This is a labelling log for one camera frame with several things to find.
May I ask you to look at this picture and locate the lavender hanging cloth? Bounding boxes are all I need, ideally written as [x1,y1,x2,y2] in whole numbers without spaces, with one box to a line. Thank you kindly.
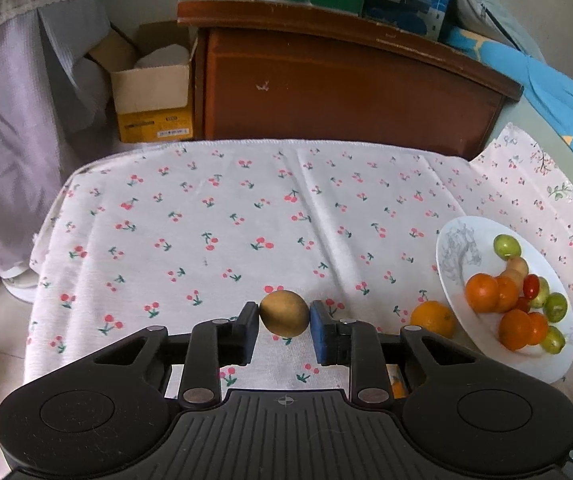
[0,10,112,281]

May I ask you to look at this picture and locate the floral print cloth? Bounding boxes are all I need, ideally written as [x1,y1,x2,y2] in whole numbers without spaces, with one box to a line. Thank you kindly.
[471,122,573,271]

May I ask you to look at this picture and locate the grey cloth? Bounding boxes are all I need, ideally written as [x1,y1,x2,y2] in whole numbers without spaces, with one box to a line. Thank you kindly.
[453,0,552,66]

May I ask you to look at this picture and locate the blue cushion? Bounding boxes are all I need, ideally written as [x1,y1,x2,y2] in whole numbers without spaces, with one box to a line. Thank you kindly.
[441,27,573,211]

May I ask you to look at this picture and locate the white plate with grey drawing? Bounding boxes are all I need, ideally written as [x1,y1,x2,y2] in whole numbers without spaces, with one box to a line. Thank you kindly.
[435,216,573,386]

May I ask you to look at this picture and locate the orange mandarin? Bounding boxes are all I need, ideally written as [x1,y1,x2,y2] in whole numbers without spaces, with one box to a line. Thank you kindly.
[498,309,534,351]
[389,367,407,398]
[410,300,456,339]
[529,312,549,346]
[465,272,500,313]
[493,276,521,313]

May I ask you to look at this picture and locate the open cardboard box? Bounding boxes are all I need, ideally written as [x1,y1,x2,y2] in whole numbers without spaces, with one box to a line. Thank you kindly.
[86,20,200,145]

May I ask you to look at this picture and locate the brown wooden cabinet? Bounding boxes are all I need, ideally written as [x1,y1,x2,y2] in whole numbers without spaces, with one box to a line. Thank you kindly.
[176,0,524,163]

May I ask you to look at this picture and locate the cherry print tablecloth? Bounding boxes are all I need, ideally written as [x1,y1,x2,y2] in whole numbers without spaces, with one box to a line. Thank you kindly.
[21,137,573,401]

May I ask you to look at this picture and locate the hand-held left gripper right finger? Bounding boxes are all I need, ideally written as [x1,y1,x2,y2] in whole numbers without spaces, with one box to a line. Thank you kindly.
[310,300,483,407]

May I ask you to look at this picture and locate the grey blue shirt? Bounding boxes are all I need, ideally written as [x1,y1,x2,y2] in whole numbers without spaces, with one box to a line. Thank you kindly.
[36,0,132,136]

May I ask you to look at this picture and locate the white round base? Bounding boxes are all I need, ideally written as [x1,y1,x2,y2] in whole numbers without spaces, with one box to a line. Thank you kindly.
[1,265,42,303]

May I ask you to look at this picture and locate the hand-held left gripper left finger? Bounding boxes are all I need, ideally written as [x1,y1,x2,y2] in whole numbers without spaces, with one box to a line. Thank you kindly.
[91,302,260,409]

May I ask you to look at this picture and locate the brown kiwi fruit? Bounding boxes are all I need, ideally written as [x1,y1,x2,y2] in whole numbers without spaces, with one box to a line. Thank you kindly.
[506,256,529,286]
[259,290,311,337]

